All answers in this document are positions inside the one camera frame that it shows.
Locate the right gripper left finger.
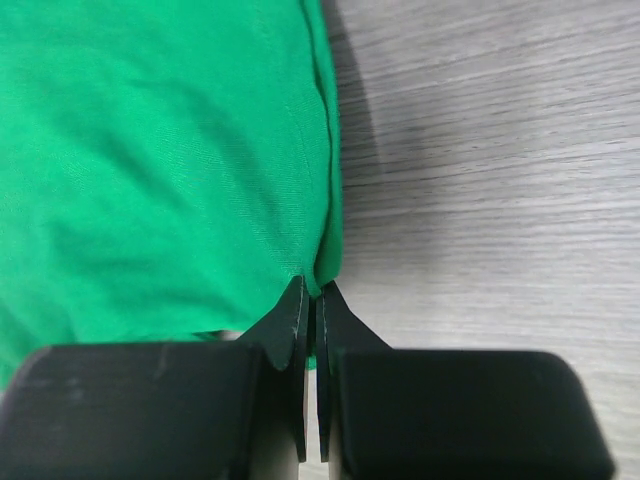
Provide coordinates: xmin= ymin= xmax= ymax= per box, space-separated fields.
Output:
xmin=1 ymin=277 xmax=308 ymax=479

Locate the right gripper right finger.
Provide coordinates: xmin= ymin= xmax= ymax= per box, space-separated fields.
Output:
xmin=315 ymin=284 xmax=616 ymax=479

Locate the green t shirt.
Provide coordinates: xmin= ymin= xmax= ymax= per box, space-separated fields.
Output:
xmin=1 ymin=1 xmax=343 ymax=383

